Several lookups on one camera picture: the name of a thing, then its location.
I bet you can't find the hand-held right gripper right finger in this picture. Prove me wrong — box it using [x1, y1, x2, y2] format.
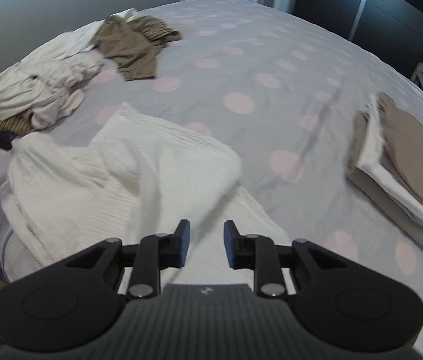
[223, 220, 341, 301]

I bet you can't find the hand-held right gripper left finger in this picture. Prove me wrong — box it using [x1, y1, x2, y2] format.
[65, 219, 191, 301]

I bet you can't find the white muslin cloth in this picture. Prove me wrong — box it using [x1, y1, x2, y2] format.
[0, 101, 302, 297]

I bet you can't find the striped brown garment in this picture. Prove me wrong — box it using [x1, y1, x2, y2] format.
[91, 15, 183, 82]
[0, 109, 44, 136]

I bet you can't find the cream garment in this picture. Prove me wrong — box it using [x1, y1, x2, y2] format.
[0, 54, 105, 133]

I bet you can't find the white ribbed garment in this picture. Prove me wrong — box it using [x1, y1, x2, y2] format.
[56, 7, 140, 62]

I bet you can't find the polka-dot bed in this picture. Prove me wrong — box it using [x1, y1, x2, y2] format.
[0, 0, 423, 331]

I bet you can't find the folded grey-brown garment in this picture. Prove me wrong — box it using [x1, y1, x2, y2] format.
[346, 112, 423, 233]

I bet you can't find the folded white garment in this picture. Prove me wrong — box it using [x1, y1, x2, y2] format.
[357, 95, 423, 236]

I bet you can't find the folded taupe garment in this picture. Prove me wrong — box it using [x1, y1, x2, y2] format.
[377, 91, 423, 215]

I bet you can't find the dark sliding wardrobe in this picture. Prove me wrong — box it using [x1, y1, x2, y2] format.
[293, 0, 423, 77]

